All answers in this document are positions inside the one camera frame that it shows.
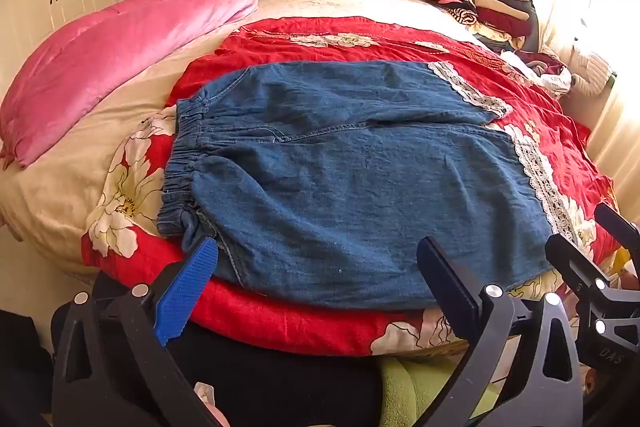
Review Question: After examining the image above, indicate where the pink fluffy cloth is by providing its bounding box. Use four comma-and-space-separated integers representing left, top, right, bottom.
192, 382, 233, 427

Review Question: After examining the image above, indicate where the blue denim pants lace trim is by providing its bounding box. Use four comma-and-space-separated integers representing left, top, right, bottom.
156, 61, 583, 312

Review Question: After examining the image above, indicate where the stack of folded clothes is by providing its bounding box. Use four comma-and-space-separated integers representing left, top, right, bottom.
414, 0, 541, 52

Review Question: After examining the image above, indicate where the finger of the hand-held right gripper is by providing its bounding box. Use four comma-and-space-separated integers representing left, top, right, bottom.
544, 232, 640, 348
595, 203, 640, 258

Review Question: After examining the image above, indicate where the pink quilt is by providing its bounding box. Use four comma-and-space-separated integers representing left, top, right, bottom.
0, 0, 260, 170

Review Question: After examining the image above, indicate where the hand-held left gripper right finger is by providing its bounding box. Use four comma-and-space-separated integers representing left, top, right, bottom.
416, 235, 586, 427

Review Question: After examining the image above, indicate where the green fleece garment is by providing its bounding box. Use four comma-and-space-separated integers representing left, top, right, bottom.
380, 354, 501, 427

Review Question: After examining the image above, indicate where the black cloth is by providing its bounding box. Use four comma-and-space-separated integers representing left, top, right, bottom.
92, 272, 386, 427

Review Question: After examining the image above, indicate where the red floral blanket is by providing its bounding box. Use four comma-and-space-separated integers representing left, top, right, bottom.
81, 16, 636, 358

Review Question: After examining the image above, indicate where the pile of crumpled clothes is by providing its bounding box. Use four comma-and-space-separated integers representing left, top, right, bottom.
500, 49, 573, 98

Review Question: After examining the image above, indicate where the white knitted sweater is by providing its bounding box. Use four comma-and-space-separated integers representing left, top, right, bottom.
570, 49, 618, 96

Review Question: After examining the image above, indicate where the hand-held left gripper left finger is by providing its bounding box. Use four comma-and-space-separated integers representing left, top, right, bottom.
50, 236, 221, 427

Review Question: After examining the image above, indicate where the bed with cream sheet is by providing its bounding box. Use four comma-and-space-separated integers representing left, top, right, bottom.
0, 0, 481, 288

